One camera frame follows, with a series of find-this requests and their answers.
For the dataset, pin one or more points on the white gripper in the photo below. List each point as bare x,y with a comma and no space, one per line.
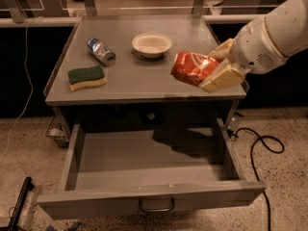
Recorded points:
255,48

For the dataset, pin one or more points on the red coke can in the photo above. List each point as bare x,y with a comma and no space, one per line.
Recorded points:
193,68

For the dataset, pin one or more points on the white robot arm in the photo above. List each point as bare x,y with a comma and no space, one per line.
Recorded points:
288,26

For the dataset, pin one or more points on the grey cabinet with top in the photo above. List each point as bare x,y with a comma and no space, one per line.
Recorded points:
132,79

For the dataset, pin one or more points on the blue silver soda can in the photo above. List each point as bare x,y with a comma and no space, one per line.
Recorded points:
101,52

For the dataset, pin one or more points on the open grey top drawer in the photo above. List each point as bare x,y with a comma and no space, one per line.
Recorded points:
107,174

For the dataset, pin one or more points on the white bowl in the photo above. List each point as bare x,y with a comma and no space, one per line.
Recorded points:
151,45

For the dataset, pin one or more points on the green yellow sponge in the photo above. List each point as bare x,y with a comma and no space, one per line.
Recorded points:
88,77

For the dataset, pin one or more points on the black bar on floor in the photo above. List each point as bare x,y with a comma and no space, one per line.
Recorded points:
26,187

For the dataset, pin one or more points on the metal drawer handle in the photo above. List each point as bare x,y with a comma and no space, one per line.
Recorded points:
156,206

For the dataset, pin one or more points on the wire basket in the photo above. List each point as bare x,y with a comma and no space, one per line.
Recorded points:
56,133

